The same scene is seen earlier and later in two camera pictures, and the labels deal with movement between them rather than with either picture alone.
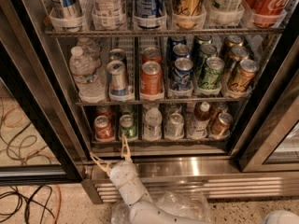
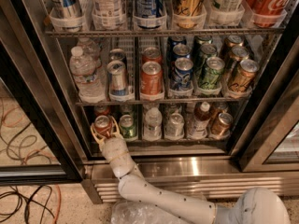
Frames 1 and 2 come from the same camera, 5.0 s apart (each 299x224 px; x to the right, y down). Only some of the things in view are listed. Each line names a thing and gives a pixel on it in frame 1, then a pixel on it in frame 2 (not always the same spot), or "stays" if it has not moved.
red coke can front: (102, 129) stays
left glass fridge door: (42, 138) stays
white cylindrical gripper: (123, 175) to (112, 148)
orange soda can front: (150, 78) stays
